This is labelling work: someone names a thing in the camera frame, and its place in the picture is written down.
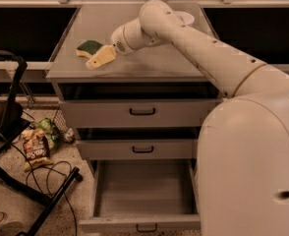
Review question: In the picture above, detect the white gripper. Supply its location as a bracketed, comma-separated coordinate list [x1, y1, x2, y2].
[86, 24, 136, 70]

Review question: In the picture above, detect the green and yellow sponge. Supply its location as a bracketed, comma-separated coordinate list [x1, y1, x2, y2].
[76, 40, 102, 58]

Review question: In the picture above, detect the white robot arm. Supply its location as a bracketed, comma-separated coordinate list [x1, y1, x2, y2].
[111, 0, 289, 236]

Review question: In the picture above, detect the grey metal drawer cabinet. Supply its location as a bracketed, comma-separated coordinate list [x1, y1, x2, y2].
[45, 2, 236, 172]

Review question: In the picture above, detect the grey top drawer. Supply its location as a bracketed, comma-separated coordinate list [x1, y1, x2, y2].
[60, 99, 220, 128]

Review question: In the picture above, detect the grey middle drawer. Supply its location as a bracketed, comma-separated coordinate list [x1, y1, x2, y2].
[76, 139, 198, 160]

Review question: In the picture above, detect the grey open bottom drawer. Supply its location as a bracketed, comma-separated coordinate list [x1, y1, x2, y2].
[80, 159, 201, 233]

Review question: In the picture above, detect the white ceramic bowl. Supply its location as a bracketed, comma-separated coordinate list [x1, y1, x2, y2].
[175, 11, 195, 26]

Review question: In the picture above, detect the green snack bag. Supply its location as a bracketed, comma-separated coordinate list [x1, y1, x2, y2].
[38, 118, 61, 150]

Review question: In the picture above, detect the brown snack bag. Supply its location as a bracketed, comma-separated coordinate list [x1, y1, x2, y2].
[22, 129, 53, 172]

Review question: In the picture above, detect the black metal stand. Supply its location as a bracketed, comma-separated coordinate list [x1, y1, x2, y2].
[0, 50, 83, 236]

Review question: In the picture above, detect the wire basket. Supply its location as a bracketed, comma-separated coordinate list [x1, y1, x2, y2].
[53, 109, 75, 144]

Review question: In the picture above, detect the black floor cable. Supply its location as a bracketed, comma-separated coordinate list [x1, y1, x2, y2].
[10, 141, 79, 236]

